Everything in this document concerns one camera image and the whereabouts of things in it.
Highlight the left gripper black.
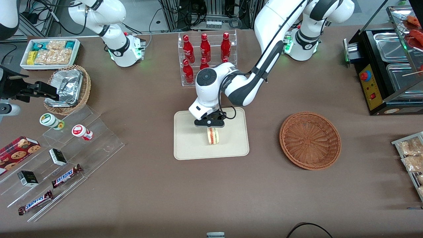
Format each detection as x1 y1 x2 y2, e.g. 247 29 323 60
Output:
194 112 227 129

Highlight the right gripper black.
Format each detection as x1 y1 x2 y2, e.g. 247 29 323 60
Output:
0 66 60 101

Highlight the sandwich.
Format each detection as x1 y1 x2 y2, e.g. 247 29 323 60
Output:
207 127 220 145

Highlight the cream plastic tray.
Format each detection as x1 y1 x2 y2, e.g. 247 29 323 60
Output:
174 107 250 160

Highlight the light wicker basket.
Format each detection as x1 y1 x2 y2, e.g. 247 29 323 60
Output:
44 65 91 115

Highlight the brown wicker basket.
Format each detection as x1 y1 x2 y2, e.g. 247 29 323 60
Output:
279 112 341 171

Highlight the tray of packaged snacks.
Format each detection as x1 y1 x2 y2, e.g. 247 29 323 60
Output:
392 132 423 202

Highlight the stack of foil containers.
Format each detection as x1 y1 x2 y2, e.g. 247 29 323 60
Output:
46 69 83 107

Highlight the green lid cup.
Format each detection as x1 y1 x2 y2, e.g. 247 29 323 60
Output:
40 113 65 130

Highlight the clear bag of snacks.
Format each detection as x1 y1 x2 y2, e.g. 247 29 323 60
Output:
35 49 72 65
46 40 66 51

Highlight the clear acrylic bottle rack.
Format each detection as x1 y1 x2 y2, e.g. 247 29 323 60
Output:
178 30 237 87

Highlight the white plastic bin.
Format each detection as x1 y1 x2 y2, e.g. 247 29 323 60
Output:
20 39 81 70

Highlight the red lid cup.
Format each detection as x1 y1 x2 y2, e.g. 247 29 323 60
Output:
72 125 94 141

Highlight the red plaid cookie box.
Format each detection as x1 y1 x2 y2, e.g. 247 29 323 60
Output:
0 136 41 176

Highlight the small black box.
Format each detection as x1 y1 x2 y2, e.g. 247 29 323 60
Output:
17 171 39 186
49 149 67 166

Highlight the clear acrylic stepped display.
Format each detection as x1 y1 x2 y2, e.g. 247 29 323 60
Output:
0 105 125 222

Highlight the Snickers bar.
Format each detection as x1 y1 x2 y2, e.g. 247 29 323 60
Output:
18 191 53 216
51 164 83 188

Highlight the black food warmer display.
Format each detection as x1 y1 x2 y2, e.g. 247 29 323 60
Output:
344 5 423 115

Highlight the steel food pan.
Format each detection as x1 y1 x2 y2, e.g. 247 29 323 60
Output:
386 63 423 100
373 32 411 63

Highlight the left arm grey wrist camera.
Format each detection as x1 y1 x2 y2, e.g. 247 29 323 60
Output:
189 102 214 120

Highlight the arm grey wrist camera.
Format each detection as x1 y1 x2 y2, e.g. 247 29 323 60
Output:
189 102 214 120
0 103 21 115

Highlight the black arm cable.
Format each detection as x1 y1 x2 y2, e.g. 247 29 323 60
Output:
216 0 308 120

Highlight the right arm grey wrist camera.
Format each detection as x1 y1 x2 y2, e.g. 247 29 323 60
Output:
0 103 21 115

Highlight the aluminium frame structure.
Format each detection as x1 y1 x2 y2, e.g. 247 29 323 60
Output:
159 0 265 32

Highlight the black table cable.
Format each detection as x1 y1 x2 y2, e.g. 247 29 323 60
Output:
286 222 334 238

